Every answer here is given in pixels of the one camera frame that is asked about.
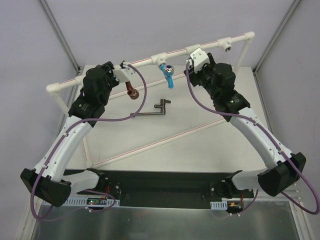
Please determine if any white PVC pipe frame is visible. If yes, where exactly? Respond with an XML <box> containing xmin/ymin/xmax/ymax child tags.
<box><xmin>45</xmin><ymin>31</ymin><xmax>256</xmax><ymax>170</ymax></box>

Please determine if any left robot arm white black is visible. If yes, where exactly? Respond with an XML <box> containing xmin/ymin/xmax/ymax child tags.
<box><xmin>20</xmin><ymin>61</ymin><xmax>119</xmax><ymax>207</ymax></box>

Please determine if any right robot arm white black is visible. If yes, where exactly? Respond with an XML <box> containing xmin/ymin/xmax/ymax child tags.
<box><xmin>184</xmin><ymin>50</ymin><xmax>307</xmax><ymax>198</ymax></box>

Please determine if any brown plastic water faucet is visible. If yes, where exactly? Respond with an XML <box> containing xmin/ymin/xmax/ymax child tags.
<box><xmin>125</xmin><ymin>81</ymin><xmax>140</xmax><ymax>100</ymax></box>

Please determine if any blue plastic water faucet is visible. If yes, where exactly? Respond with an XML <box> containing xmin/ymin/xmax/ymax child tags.
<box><xmin>159</xmin><ymin>63</ymin><xmax>175</xmax><ymax>89</ymax></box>

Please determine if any grey metal long-spout faucet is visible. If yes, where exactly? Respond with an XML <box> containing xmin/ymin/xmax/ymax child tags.
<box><xmin>130</xmin><ymin>98</ymin><xmax>171</xmax><ymax>117</ymax></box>

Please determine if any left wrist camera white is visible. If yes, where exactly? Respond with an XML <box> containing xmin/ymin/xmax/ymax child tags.
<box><xmin>113</xmin><ymin>61</ymin><xmax>135</xmax><ymax>83</ymax></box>

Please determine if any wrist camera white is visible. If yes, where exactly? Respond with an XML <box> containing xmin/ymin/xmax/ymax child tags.
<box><xmin>113</xmin><ymin>61</ymin><xmax>135</xmax><ymax>83</ymax></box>
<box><xmin>186</xmin><ymin>47</ymin><xmax>210</xmax><ymax>73</ymax></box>

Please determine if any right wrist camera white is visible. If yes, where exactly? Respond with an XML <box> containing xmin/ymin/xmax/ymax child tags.
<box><xmin>186</xmin><ymin>47</ymin><xmax>210</xmax><ymax>73</ymax></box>

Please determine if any aluminium enclosure frame post left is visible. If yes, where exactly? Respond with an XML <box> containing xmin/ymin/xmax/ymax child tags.
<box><xmin>37</xmin><ymin>0</ymin><xmax>81</xmax><ymax>74</ymax></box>

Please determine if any aluminium enclosure frame post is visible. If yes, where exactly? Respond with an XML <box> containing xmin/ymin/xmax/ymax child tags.
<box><xmin>37</xmin><ymin>0</ymin><xmax>81</xmax><ymax>74</ymax></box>
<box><xmin>252</xmin><ymin>0</ymin><xmax>304</xmax><ymax>76</ymax></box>

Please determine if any aluminium enclosure frame post right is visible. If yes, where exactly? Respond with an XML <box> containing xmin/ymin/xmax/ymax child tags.
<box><xmin>252</xmin><ymin>0</ymin><xmax>304</xmax><ymax>76</ymax></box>

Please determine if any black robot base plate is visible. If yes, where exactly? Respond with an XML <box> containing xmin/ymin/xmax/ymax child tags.
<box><xmin>89</xmin><ymin>168</ymin><xmax>254</xmax><ymax>209</ymax></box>

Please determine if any left white cable duct board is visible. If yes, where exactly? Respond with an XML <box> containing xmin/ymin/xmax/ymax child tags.
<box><xmin>62</xmin><ymin>196</ymin><xmax>120</xmax><ymax>208</ymax></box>

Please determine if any white cable duct board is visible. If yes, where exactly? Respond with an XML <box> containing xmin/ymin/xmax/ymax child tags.
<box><xmin>62</xmin><ymin>196</ymin><xmax>120</xmax><ymax>208</ymax></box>
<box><xmin>209</xmin><ymin>200</ymin><xmax>244</xmax><ymax>211</ymax></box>

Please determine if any right white cable duct board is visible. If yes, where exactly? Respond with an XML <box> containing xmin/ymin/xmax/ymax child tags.
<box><xmin>209</xmin><ymin>200</ymin><xmax>244</xmax><ymax>211</ymax></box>

